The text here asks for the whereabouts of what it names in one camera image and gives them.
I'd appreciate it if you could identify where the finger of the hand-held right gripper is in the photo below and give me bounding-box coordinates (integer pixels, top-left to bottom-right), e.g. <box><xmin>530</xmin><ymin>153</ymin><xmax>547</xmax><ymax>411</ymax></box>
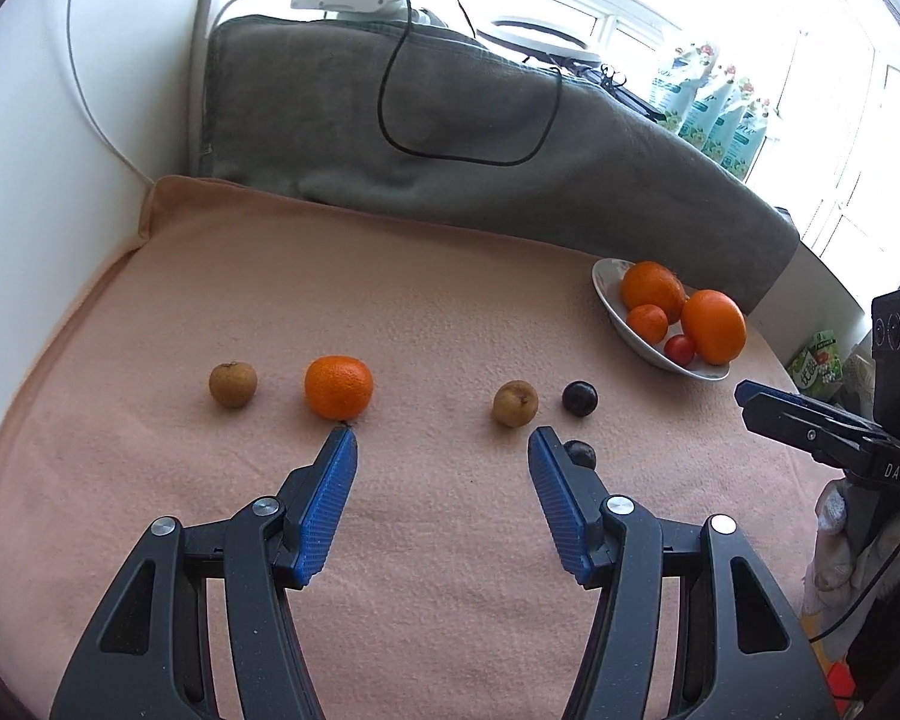
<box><xmin>733</xmin><ymin>380</ymin><xmax>882</xmax><ymax>443</ymax></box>
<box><xmin>742</xmin><ymin>403</ymin><xmax>890</xmax><ymax>475</ymax></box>

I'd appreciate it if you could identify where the small mandarin orange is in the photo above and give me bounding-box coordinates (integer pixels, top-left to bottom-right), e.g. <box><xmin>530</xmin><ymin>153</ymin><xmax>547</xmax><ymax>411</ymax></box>
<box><xmin>304</xmin><ymin>354</ymin><xmax>374</xmax><ymax>421</ymax></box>
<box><xmin>627</xmin><ymin>304</ymin><xmax>670</xmax><ymax>344</ymax></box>

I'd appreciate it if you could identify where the floral rimmed white plate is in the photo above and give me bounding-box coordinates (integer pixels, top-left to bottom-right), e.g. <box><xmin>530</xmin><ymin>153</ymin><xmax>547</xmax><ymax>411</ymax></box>
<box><xmin>591</xmin><ymin>258</ymin><xmax>732</xmax><ymax>382</ymax></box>

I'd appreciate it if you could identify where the white ring light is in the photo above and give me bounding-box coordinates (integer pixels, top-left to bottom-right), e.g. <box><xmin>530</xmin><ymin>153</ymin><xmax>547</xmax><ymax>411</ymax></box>
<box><xmin>476</xmin><ymin>11</ymin><xmax>601</xmax><ymax>61</ymax></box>

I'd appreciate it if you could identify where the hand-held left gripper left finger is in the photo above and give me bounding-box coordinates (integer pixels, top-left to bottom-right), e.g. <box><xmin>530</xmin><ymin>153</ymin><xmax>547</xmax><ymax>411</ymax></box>
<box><xmin>49</xmin><ymin>426</ymin><xmax>359</xmax><ymax>720</ymax></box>

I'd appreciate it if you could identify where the thin white cable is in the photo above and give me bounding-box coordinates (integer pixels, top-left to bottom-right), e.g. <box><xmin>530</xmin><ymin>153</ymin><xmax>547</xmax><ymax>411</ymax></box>
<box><xmin>66</xmin><ymin>0</ymin><xmax>157</xmax><ymax>188</ymax></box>

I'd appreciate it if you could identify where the red cardboard box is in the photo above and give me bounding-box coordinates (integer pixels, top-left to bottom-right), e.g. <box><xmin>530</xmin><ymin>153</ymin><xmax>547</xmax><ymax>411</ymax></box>
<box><xmin>829</xmin><ymin>660</ymin><xmax>863</xmax><ymax>706</ymax></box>

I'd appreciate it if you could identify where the grey blanket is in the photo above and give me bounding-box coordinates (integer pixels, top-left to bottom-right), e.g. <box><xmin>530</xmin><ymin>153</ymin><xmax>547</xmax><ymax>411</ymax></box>
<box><xmin>199</xmin><ymin>11</ymin><xmax>800</xmax><ymax>316</ymax></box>

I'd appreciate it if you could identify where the white green floral pouch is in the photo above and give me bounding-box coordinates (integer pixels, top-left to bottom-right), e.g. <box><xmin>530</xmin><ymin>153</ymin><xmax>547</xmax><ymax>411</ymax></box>
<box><xmin>679</xmin><ymin>64</ymin><xmax>743</xmax><ymax>143</ymax></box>
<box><xmin>709</xmin><ymin>82</ymin><xmax>758</xmax><ymax>166</ymax></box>
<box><xmin>649</xmin><ymin>41</ymin><xmax>721</xmax><ymax>117</ymax></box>
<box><xmin>735</xmin><ymin>97</ymin><xmax>777</xmax><ymax>181</ymax></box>

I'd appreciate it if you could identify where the large rough-skinned orange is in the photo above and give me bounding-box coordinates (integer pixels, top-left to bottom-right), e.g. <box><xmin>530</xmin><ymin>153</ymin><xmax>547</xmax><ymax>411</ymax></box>
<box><xmin>620</xmin><ymin>260</ymin><xmax>687</xmax><ymax>325</ymax></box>

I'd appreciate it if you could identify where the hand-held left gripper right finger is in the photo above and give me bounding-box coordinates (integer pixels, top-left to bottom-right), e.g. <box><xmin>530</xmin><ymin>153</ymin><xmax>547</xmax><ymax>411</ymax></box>
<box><xmin>527</xmin><ymin>426</ymin><xmax>841</xmax><ymax>720</ymax></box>

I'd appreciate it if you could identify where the white side panel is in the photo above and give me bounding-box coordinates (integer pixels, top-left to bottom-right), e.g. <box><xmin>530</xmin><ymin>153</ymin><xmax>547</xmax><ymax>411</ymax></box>
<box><xmin>0</xmin><ymin>0</ymin><xmax>218</xmax><ymax>391</ymax></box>

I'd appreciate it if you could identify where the coiled black cable bundle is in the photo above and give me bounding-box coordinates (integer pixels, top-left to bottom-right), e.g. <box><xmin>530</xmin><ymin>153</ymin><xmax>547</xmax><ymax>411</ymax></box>
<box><xmin>570</xmin><ymin>60</ymin><xmax>668</xmax><ymax>125</ymax></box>

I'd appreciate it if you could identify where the person's right hand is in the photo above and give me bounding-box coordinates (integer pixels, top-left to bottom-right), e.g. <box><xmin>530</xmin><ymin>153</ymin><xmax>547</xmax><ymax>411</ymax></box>
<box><xmin>801</xmin><ymin>476</ymin><xmax>897</xmax><ymax>620</ymax></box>

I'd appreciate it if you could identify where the smooth oval orange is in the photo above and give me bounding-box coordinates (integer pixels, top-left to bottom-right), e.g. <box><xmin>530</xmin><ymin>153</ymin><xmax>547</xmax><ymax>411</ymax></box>
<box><xmin>680</xmin><ymin>289</ymin><xmax>748</xmax><ymax>366</ymax></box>

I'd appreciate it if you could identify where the green snack packet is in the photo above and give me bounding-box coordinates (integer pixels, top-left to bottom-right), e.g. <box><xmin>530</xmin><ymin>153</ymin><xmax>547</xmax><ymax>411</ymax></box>
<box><xmin>791</xmin><ymin>326</ymin><xmax>852</xmax><ymax>395</ymax></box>

